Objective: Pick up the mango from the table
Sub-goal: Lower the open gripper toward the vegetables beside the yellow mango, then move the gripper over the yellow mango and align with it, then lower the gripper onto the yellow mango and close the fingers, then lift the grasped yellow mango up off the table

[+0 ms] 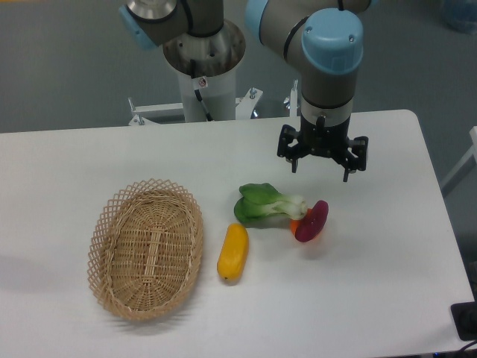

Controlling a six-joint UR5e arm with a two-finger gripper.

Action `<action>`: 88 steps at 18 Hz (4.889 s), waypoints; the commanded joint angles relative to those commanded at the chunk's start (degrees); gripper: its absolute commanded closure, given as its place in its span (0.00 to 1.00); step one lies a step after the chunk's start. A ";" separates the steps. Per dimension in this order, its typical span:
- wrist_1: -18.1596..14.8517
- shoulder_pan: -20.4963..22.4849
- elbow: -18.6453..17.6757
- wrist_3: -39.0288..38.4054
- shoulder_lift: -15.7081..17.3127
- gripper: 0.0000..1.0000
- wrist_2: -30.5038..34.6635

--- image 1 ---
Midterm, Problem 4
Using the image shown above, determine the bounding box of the yellow mango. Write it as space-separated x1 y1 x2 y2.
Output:
216 223 249 283

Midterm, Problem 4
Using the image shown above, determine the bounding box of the orange carrot piece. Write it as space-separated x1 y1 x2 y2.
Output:
289 208 312 236

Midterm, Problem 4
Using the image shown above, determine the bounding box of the green bok choy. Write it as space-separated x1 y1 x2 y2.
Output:
233 183 308 224

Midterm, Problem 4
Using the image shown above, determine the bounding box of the purple red mango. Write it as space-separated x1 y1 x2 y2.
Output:
294 200 329 243

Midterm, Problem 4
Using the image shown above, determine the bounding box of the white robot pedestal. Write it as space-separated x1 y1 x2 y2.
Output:
128 20 263 125

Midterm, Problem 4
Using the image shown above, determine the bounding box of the black cable on pedestal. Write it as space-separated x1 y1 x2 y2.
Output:
189 59 215 122

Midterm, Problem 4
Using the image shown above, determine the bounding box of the white frame at right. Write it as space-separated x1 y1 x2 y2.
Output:
439 126 477 198

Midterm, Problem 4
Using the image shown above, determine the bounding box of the blue object top right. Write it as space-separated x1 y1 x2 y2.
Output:
440 0 476 35

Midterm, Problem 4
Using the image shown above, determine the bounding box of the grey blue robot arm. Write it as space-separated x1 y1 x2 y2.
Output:
119 1 370 174

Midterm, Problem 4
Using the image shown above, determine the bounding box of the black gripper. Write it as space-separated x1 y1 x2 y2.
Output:
277 115 369 183

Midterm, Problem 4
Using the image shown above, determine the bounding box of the black device at table edge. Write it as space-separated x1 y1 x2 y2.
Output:
450 301 476 341

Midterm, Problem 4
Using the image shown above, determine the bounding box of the woven wicker basket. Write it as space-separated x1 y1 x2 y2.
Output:
87 179 203 321

